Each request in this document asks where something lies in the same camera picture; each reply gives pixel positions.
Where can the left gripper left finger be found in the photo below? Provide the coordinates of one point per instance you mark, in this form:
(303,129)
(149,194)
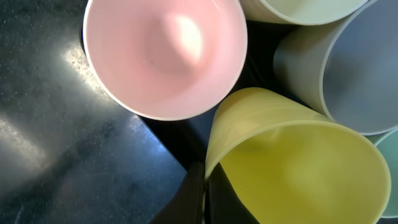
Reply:
(183,205)

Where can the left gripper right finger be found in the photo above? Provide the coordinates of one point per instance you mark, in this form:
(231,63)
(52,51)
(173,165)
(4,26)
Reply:
(224,208)

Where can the yellow cup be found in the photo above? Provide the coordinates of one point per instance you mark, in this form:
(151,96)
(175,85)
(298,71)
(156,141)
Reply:
(295,174)

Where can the pink cup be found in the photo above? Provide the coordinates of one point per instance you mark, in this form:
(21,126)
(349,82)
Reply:
(161,62)

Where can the green cup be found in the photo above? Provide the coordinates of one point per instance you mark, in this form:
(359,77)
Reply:
(392,161)

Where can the grey cup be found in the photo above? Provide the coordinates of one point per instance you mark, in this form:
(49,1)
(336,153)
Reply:
(357,71)

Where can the white cup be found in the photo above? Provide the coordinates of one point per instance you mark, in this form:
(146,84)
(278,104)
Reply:
(295,11)

